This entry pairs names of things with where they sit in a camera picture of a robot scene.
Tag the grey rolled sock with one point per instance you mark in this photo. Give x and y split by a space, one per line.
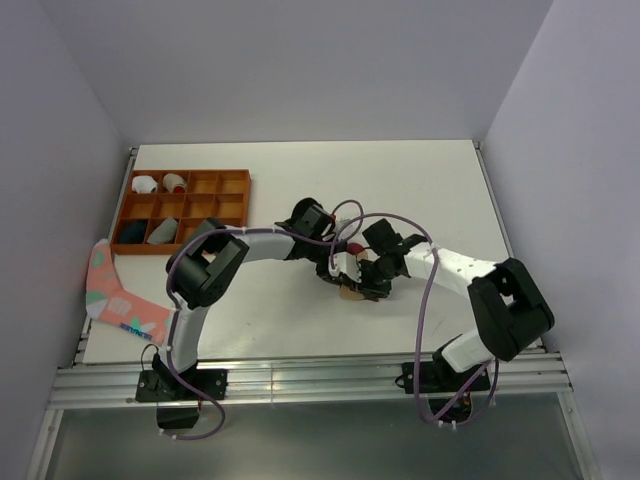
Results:
164 233

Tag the aluminium front rail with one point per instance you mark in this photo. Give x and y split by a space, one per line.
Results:
306 380

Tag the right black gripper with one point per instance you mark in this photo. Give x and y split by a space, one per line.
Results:
369 290

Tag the black sock white stripes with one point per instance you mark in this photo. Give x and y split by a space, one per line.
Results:
298 212

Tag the beige red rolled sock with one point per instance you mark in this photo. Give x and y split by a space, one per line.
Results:
174 183

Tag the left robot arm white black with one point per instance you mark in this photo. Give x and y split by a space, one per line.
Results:
202 270

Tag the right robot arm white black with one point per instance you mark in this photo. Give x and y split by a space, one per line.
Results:
509 310

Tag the dark teal rolled sock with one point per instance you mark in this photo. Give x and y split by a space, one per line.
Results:
133 232

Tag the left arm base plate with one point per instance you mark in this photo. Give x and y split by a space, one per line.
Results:
178 408

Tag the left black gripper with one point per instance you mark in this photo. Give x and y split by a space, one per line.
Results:
323 271

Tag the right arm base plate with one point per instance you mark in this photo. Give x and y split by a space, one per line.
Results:
436 377

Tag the orange compartment tray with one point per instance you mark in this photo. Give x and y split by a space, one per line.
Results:
221 194

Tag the tan maroon purple striped sock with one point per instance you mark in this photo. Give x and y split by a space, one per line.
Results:
347 291

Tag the pink patterned sock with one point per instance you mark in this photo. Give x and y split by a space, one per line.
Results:
106 300

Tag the white rolled sock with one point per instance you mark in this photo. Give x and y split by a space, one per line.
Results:
144 184

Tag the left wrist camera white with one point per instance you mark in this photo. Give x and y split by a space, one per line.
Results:
342 228

